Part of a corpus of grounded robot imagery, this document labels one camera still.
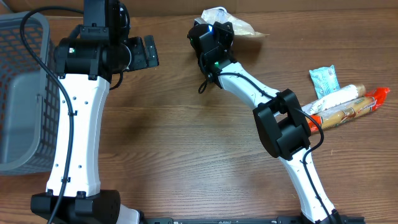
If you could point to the orange gold pasta package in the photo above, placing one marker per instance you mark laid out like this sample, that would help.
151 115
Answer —
350 110

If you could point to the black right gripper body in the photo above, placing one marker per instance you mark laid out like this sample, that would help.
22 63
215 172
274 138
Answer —
226 38

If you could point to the white barcode scanner stand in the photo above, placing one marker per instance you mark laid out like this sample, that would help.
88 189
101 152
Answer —
220 8

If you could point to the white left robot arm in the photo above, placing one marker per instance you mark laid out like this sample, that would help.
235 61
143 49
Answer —
85 63

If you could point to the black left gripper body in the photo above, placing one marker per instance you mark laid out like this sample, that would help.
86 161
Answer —
138 55

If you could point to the grey plastic mesh basket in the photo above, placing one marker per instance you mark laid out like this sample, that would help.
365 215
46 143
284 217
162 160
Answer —
30 104

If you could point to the white bamboo print tube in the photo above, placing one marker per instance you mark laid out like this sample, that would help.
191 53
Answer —
336 98

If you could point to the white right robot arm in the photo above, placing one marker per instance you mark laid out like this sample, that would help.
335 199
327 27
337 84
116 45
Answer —
280 121

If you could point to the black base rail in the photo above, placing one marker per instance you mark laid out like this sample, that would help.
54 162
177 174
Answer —
278 220

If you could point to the clear brown snack pouch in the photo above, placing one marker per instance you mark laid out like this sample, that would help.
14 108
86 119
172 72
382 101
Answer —
240 27

